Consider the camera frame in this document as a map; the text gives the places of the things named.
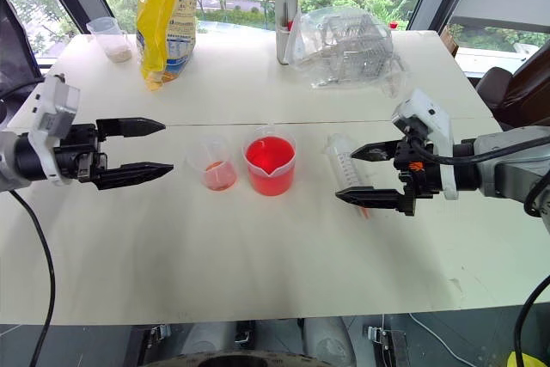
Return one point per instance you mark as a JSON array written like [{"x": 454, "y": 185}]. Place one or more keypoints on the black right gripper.
[{"x": 419, "y": 173}]

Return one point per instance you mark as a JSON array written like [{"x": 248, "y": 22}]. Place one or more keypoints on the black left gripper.
[{"x": 79, "y": 154}]

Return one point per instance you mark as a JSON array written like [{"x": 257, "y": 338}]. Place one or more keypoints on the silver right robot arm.
[{"x": 502, "y": 165}]

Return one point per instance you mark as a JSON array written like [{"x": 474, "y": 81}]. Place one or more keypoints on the dark rounded robot base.
[{"x": 240, "y": 358}]

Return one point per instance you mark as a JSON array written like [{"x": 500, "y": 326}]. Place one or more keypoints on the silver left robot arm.
[{"x": 8, "y": 156}]

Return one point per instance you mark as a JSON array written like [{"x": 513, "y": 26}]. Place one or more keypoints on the clear plastic syringe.
[{"x": 341, "y": 160}]

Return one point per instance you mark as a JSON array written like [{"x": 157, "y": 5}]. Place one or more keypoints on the small beaker red liquid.
[{"x": 212, "y": 165}]

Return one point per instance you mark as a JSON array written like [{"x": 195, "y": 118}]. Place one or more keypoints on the large beaker red liquid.
[{"x": 270, "y": 160}]

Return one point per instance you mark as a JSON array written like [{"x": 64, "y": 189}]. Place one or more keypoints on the clear measuring cup with grains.
[{"x": 111, "y": 38}]

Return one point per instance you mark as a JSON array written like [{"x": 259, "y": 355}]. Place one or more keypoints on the yellow snack bag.
[{"x": 165, "y": 14}]

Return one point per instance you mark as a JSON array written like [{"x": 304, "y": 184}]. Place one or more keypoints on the dark monitor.
[{"x": 13, "y": 49}]

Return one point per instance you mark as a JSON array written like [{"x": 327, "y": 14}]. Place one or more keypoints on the metal table latch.
[
  {"x": 245, "y": 332},
  {"x": 386, "y": 339},
  {"x": 157, "y": 334}
]

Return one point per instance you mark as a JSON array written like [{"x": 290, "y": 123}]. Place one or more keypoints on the brown chair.
[{"x": 515, "y": 87}]

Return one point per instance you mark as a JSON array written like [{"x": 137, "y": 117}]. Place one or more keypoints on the tall clear rectangular container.
[{"x": 285, "y": 19}]

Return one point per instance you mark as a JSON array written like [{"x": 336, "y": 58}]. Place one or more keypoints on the yellow object on floor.
[{"x": 530, "y": 359}]

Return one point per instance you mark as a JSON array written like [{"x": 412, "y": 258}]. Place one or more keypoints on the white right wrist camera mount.
[{"x": 427, "y": 126}]

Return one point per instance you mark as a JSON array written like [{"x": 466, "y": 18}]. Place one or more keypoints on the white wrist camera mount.
[
  {"x": 427, "y": 126},
  {"x": 53, "y": 115}
]

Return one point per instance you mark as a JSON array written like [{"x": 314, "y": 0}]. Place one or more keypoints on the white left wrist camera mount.
[{"x": 53, "y": 115}]

